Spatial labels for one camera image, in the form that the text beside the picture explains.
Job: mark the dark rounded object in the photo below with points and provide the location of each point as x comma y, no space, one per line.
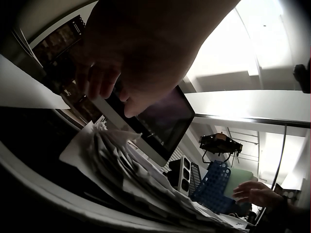
303,79

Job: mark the person's left index finger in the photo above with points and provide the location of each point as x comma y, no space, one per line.
109,85

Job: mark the silver computer monitor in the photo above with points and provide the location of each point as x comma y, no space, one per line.
167,121

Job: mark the white desk organiser with compartments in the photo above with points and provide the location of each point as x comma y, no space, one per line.
184,173

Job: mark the dark bookshelf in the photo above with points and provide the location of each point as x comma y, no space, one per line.
60,48

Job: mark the person's right fingers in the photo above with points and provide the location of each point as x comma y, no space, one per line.
244,193

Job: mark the thin grey pole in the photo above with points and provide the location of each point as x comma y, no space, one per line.
280,155

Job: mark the person's left thumb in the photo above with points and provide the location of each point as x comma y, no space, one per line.
134,105

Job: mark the person's left ring finger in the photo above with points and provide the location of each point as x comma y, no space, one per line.
81,77

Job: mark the person's left hand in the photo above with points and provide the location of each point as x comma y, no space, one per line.
150,43

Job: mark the black mesh file holder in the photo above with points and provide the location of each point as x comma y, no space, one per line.
195,177

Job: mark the white paper sheet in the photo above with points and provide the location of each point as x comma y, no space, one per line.
26,89

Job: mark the blue perforated plastic basket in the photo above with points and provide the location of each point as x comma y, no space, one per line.
213,191

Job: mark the person's left middle finger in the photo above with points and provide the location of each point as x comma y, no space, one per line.
94,83

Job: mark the person's right hand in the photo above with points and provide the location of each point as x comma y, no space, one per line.
262,194

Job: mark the pile of loose papers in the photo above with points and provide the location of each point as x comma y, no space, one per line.
136,174

